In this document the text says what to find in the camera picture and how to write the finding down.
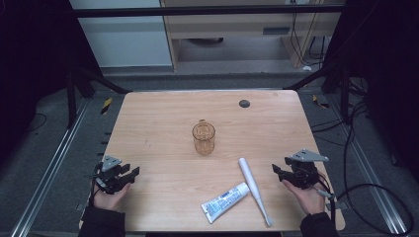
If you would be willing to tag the aluminium floor rail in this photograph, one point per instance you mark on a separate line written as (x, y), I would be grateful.
(369, 174)
(49, 168)

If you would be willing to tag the black horizontal frame bar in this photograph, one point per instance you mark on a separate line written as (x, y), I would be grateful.
(197, 11)

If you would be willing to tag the person's left hand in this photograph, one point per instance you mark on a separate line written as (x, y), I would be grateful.
(110, 199)

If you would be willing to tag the person's right hand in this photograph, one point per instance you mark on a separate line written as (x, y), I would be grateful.
(308, 199)

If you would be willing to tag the dark round table grommet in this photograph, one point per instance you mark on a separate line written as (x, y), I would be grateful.
(244, 103)

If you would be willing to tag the yellow black hazard tape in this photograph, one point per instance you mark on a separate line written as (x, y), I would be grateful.
(106, 105)
(320, 102)

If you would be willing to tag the white cabinet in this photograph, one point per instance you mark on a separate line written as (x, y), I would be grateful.
(125, 39)

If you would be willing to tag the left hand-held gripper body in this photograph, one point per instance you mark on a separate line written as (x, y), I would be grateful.
(110, 171)

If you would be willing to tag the white blue toothpaste tube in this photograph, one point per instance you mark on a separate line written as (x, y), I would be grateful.
(224, 202)

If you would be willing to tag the black metal stand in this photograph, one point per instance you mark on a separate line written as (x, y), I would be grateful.
(344, 95)
(71, 98)

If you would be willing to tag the small white round object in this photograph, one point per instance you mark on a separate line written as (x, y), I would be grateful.
(307, 68)

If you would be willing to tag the light wooden desk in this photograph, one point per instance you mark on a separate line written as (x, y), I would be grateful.
(230, 24)

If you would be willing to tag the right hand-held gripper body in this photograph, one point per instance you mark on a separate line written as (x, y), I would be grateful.
(304, 168)

